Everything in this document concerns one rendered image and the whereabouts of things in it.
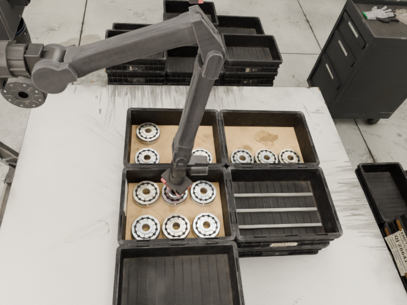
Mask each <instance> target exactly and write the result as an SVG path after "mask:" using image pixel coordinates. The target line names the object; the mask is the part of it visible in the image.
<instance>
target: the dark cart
mask: <svg viewBox="0 0 407 305"><path fill-rule="evenodd" d="M384 5H386V6H387V8H386V9H385V10H389V9H390V8H391V9H392V10H391V12H393V11H395V10H397V9H403V8H404V9H407V0H347V1H346V3H345V5H344V7H343V9H342V11H341V13H340V15H339V17H338V19H337V21H336V23H335V25H334V27H333V29H332V31H331V32H330V34H329V36H328V38H327V40H326V42H325V44H324V46H323V48H322V51H321V52H320V54H319V57H318V58H317V60H316V63H315V64H314V66H313V69H312V70H311V72H310V74H309V76H308V78H307V80H306V81H307V83H308V85H309V87H319V89H320V91H321V94H322V96H323V98H324V100H325V103H326V105H327V107H328V110H329V113H330V115H331V117H332V119H367V123H368V124H369V125H372V124H375V123H377V122H378V121H379V120H380V119H389V118H390V117H391V115H392V114H393V113H394V112H395V111H396V110H397V108H398V107H399V106H400V105H401V104H402V103H403V102H404V101H405V100H406V99H407V25H406V24H404V23H402V22H400V21H399V22H397V21H390V22H383V21H380V20H376V19H366V18H365V16H364V15H363V13H362V12H368V11H371V10H372V8H373V7H375V6H378V7H379V8H378V9H381V8H383V6H384ZM385 10H384V11H385Z"/></svg>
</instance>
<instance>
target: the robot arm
mask: <svg viewBox="0 0 407 305"><path fill-rule="evenodd" d="M195 44H198V47H199V49H198V52H197V53H198V55H197V56H196V60H195V63H194V71H193V76H192V78H191V83H190V87H189V90H188V94H187V98H186V101H185V105H184V109H183V112H182V116H181V119H180V123H179V127H178V129H177V132H176V134H175V137H174V138H173V141H172V144H171V150H172V158H173V159H172V161H171V166H170V168H169V169H167V170H166V171H165V172H164V173H163V174H162V175H161V181H162V182H163V183H164V184H165V185H166V186H167V187H168V188H171V189H172V190H173V191H174V192H175V193H176V195H177V196H178V197H180V196H181V195H182V194H183V193H184V192H185V191H186V190H187V189H188V188H190V187H191V185H192V181H191V180H190V179H189V178H188V177H187V176H186V171H187V168H188V172H189V173H190V175H207V174H208V159H207V156H199V155H194V154H193V153H192V151H193V148H194V142H195V138H196V134H197V131H198V129H199V125H200V122H201V120H202V116H203V114H204V111H205V107H206V105H207V102H208V98H209V96H210V93H211V89H212V87H213V84H214V81H215V79H218V77H219V74H220V71H221V68H222V65H223V63H224V62H225V59H226V53H225V50H224V47H223V43H222V40H221V37H220V35H219V32H218V31H217V30H216V28H215V27H214V25H213V24H212V23H211V21H210V20H209V19H208V18H207V16H206V15H205V13H204V12H203V11H202V10H201V8H200V7H199V6H198V5H194V6H191V7H189V11H188V12H185V13H182V14H180V15H179V16H177V17H175V18H172V19H169V20H166V21H163V22H159V23H157V24H153V25H149V26H147V27H143V28H139V29H137V30H133V31H129V32H127V33H123V34H119V35H117V36H113V37H110V38H107V39H103V40H101V41H97V42H93V43H90V44H86V45H81V46H75V44H72V45H69V46H66V47H65V46H63V45H61V44H54V43H52V44H47V45H45V46H44V44H35V43H29V45H28V44H16V43H15V42H12V41H7V40H0V90H5V87H6V84H7V81H8V79H9V78H18V77H19V76H31V79H32V82H33V84H34V85H35V87H36V88H38V89H39V90H41V91H43V92H45V93H48V94H59V93H61V92H63V91H65V89H66V88H67V86H68V84H70V83H72V82H76V81H77V79H79V78H81V77H84V76H86V75H88V74H90V73H92V72H95V71H98V70H101V69H104V68H108V67H112V66H114V65H118V64H122V63H124V62H128V61H132V60H135V59H139V58H142V57H145V56H149V55H152V54H156V53H159V52H162V51H166V50H170V49H172V48H177V47H181V46H186V45H195Z"/></svg>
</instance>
